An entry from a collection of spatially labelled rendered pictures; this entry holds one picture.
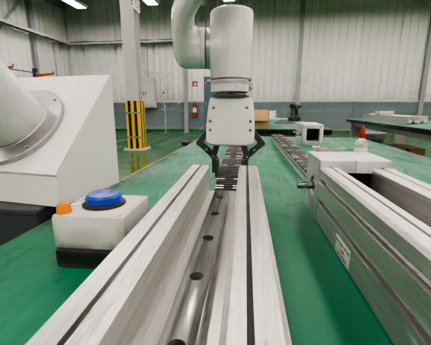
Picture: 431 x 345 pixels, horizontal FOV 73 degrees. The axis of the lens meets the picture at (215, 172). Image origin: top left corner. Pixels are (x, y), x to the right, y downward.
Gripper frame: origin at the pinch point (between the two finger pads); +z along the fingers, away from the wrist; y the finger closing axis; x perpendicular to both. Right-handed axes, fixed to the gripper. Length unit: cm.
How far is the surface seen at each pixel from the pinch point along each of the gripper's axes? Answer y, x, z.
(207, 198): 2.0, 23.4, -0.6
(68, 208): 15.3, 34.6, -2.6
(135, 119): 239, -569, 12
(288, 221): -9.9, 19.7, 3.9
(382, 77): -481, -1056, -119
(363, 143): -38.7, -28.7, -2.5
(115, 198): 11.2, 32.2, -3.0
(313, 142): -35, -74, 2
